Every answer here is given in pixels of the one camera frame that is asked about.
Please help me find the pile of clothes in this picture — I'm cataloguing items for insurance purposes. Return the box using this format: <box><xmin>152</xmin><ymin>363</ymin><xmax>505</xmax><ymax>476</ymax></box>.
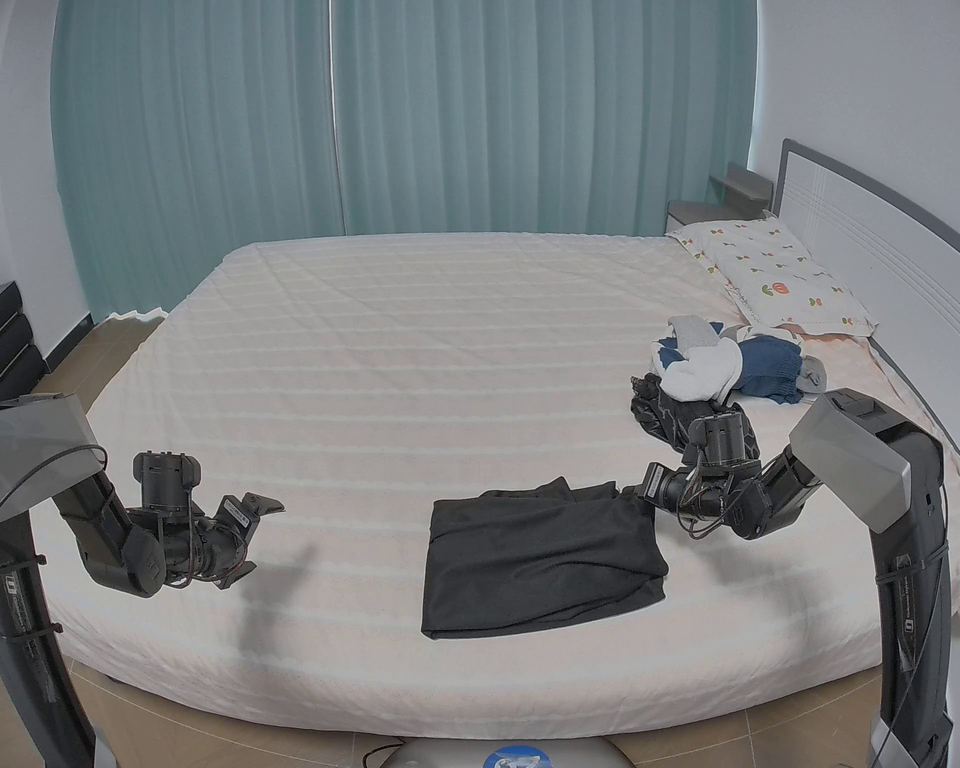
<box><xmin>651</xmin><ymin>315</ymin><xmax>830</xmax><ymax>406</ymax></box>

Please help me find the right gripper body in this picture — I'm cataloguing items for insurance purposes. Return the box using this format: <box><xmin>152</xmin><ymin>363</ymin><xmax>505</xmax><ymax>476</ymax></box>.
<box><xmin>637</xmin><ymin>462</ymin><xmax>695</xmax><ymax>519</ymax></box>

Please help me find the black T-shirt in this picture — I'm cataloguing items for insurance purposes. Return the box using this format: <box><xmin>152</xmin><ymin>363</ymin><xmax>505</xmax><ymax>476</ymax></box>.
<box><xmin>420</xmin><ymin>477</ymin><xmax>670</xmax><ymax>641</ymax></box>

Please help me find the black patterned garment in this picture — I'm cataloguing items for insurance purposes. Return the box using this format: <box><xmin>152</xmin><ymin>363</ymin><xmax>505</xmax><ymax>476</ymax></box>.
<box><xmin>628</xmin><ymin>373</ymin><xmax>751</xmax><ymax>451</ymax></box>

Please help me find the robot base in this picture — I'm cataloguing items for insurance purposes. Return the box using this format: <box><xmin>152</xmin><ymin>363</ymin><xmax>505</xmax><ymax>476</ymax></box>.
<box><xmin>375</xmin><ymin>736</ymin><xmax>639</xmax><ymax>768</ymax></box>

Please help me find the blue-green curtain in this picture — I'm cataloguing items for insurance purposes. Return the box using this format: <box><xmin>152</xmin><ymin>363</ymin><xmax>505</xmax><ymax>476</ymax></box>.
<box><xmin>48</xmin><ymin>0</ymin><xmax>348</xmax><ymax>324</ymax></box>
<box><xmin>330</xmin><ymin>0</ymin><xmax>760</xmax><ymax>237</ymax></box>

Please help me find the dark grey chest of drawers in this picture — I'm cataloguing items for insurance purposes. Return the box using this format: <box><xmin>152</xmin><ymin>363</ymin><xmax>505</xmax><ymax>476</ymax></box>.
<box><xmin>0</xmin><ymin>281</ymin><xmax>46</xmax><ymax>402</ymax></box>

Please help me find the grey bedside table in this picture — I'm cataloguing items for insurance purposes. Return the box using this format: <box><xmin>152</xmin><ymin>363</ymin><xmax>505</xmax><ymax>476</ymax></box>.
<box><xmin>665</xmin><ymin>161</ymin><xmax>775</xmax><ymax>230</ymax></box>

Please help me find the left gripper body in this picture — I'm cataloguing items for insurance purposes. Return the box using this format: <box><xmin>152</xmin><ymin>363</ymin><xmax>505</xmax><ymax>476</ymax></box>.
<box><xmin>196</xmin><ymin>495</ymin><xmax>262</xmax><ymax>582</ymax></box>

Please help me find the bed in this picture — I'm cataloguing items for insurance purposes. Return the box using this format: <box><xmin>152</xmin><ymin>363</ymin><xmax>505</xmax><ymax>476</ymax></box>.
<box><xmin>45</xmin><ymin>137</ymin><xmax>960</xmax><ymax>740</ymax></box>

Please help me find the white printed pillow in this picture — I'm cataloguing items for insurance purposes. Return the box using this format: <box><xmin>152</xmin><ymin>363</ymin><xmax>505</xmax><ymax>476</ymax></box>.
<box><xmin>667</xmin><ymin>217</ymin><xmax>880</xmax><ymax>339</ymax></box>

